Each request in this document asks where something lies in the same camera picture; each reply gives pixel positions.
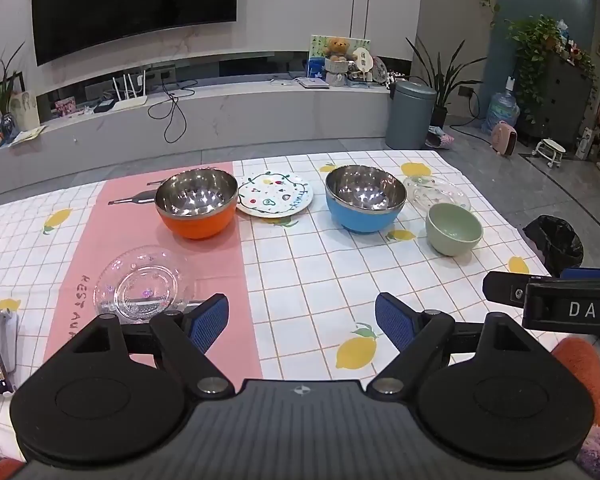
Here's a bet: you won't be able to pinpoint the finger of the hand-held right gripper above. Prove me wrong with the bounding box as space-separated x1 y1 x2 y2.
482 270 562 307
560 267 600 282

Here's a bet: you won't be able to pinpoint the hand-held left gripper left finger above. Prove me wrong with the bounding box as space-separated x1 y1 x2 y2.
67 294 233 401

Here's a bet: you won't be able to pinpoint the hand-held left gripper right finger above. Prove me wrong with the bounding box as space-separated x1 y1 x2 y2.
367 292 531 401

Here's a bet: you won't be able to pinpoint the green ceramic bowl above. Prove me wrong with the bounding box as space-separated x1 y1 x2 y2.
426 203 483 257

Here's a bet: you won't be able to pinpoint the clear glass plate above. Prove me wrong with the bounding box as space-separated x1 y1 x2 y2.
93 245 191 323
402 175 472 213

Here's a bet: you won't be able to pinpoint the orange steel bowl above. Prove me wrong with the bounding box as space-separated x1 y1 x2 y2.
154 169 239 240

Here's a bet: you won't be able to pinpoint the blue steel bowl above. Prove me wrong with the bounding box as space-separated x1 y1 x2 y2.
325 165 407 234

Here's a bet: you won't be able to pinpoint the white printed plate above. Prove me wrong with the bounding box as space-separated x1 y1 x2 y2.
237 172 314 218

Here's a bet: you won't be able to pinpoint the black bin bag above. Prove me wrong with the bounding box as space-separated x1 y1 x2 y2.
522 215 585 276

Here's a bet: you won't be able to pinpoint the lemon print tablecloth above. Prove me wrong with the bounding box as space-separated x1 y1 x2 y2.
0 150 553 461

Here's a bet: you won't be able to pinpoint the small white wheeled stool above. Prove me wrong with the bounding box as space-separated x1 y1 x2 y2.
532 139 567 168

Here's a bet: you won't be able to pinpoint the pink space heater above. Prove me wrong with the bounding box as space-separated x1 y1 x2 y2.
491 121 518 157

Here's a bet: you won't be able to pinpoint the pink slippers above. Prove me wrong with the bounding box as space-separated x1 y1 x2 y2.
425 127 456 150

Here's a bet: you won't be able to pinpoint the black cabinet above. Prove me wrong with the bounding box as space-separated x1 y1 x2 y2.
522 52 598 153

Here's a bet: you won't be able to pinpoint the blue water bottle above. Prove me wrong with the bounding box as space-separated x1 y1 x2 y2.
485 91 521 133

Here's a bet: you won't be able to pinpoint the tall potted floor plant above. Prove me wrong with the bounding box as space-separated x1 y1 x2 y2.
405 35 486 128

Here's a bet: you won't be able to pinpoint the grey trash can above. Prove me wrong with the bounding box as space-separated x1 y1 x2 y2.
385 80 437 151

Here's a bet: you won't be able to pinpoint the white marble tv console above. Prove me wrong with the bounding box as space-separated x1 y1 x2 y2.
0 49 413 202

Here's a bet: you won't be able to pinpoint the white wifi router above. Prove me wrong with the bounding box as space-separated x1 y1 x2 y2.
111 71 148 111

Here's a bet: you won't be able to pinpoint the green trailing vine plant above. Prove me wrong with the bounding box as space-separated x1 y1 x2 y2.
505 16 598 121

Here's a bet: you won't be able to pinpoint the grey woven basket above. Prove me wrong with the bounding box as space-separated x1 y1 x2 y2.
325 56 351 86

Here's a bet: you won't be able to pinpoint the beige papers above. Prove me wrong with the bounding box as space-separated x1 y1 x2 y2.
10 126 47 147

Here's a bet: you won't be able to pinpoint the green painted picture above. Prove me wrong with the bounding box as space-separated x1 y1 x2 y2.
307 35 371 81

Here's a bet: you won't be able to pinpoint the brown teddy bear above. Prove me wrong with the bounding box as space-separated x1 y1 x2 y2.
324 37 352 58

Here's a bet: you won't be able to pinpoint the slender green leaf plant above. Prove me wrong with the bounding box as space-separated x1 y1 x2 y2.
0 42 26 116

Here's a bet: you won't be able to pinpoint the black cable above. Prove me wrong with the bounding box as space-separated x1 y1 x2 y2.
147 80 196 144

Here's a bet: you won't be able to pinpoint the black wall television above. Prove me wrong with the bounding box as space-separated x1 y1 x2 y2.
31 0 239 67

